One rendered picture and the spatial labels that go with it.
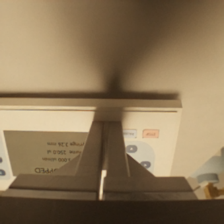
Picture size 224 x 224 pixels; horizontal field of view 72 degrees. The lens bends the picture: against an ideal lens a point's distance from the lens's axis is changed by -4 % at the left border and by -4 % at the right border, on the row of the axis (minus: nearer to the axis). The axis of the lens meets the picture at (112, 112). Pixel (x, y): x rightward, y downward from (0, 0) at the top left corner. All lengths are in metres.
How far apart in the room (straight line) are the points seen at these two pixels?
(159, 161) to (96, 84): 0.10
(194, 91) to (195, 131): 0.09
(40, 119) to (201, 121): 0.19
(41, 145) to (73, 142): 0.03
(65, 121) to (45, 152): 0.04
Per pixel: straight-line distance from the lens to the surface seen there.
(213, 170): 0.73
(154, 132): 0.16
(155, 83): 0.16
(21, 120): 0.18
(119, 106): 0.15
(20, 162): 0.20
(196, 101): 0.19
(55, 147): 0.17
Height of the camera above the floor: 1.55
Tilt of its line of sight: 37 degrees down
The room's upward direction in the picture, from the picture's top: 179 degrees counter-clockwise
